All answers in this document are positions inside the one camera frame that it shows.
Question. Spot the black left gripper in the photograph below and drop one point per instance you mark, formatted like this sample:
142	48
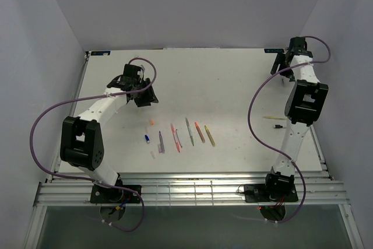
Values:
150	97

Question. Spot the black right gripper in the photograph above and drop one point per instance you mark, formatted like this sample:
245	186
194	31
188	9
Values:
280	59

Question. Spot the red highlighter pen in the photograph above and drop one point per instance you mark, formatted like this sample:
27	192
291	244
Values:
175	138

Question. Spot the green label clear pen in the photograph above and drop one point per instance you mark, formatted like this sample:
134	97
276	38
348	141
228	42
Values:
189	131

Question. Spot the purple highlighter pen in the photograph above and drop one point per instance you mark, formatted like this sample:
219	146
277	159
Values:
161	141

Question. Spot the purple highlighter cap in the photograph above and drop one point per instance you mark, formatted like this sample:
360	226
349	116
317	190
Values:
159	148

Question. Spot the orange highlighter pen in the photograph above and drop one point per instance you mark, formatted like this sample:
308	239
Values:
200	132

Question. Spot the yellow highlighter pen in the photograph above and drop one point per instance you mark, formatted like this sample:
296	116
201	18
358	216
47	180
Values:
209	135

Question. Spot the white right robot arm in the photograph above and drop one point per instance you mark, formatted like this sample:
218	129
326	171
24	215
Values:
302	109

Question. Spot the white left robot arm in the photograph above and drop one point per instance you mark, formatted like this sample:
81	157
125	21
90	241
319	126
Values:
82	144

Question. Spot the dark blue corner sticker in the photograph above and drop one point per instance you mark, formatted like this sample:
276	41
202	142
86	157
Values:
273	50
100	53

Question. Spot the dark blue left corner sticker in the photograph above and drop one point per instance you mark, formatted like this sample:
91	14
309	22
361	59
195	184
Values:
100	53

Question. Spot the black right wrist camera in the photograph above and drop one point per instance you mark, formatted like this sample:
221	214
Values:
298	45

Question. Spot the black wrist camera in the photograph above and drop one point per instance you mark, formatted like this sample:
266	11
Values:
298	45
132	73

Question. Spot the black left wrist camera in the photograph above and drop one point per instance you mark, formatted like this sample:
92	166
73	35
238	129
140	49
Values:
132	73

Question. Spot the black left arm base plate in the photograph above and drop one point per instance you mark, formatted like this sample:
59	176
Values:
103	195

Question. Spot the aluminium frame rail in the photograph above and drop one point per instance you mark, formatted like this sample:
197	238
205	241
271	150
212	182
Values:
189	189

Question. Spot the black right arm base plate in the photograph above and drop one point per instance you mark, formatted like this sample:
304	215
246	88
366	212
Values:
274	189

